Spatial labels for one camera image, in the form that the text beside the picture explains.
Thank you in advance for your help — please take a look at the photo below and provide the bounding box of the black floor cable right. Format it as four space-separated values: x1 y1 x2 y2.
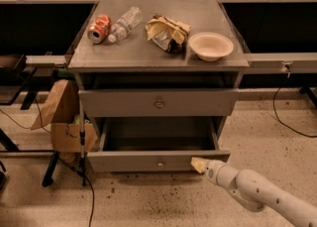
272 86 317 139

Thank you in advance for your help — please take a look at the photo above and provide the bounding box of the silver black tripod pole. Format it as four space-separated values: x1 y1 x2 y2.
79 100 86 186

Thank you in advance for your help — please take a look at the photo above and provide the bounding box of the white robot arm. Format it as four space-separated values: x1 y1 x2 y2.
191 157 317 227

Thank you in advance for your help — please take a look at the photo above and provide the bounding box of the clear plastic water bottle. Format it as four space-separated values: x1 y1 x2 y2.
108 7 143 44

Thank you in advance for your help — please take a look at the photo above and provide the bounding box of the white paper bowl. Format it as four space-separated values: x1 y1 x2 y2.
188 32 234 61

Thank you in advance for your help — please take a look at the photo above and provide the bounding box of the crushed orange soda can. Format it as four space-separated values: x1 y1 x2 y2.
87 14 111 44

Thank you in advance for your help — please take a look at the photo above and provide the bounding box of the black stand left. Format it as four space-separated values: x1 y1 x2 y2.
0 55 59 189

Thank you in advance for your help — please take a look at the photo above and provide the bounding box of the grey drawer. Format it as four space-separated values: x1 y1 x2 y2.
88 117 230 172
79 89 239 117

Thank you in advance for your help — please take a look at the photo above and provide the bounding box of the crumpled yellow chip bag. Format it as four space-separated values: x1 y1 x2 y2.
146 15 191 54

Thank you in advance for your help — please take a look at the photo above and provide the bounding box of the brown cardboard box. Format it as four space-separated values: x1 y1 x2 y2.
31 79 99 154

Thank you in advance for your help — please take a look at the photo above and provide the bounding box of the grey drawer cabinet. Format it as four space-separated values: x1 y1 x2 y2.
69 0 249 132

